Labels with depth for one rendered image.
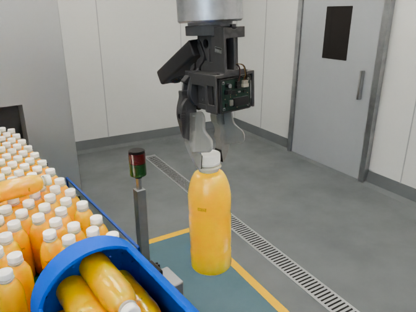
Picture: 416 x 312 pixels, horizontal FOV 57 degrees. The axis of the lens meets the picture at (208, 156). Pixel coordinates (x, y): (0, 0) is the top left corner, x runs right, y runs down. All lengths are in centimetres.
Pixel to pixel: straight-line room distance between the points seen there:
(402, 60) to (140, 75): 323
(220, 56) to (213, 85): 4
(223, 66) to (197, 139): 12
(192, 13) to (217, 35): 4
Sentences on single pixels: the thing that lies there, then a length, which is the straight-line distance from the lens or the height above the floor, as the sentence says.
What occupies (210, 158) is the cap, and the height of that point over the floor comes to 152.
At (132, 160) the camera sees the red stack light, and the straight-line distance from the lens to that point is 143.
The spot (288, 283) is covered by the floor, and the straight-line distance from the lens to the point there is 281.
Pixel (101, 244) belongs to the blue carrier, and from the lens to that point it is 94.
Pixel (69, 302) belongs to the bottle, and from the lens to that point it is 94.
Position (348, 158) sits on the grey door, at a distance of 457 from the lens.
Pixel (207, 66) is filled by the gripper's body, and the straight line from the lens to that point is 55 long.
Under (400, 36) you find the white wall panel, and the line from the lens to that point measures 415.
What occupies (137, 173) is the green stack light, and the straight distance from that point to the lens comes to 144.
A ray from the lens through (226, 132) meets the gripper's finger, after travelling 61.
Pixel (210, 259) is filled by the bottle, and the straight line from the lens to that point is 66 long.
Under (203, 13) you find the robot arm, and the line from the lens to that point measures 52.
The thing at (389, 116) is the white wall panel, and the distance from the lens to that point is 424.
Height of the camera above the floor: 173
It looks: 20 degrees down
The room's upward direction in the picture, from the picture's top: straight up
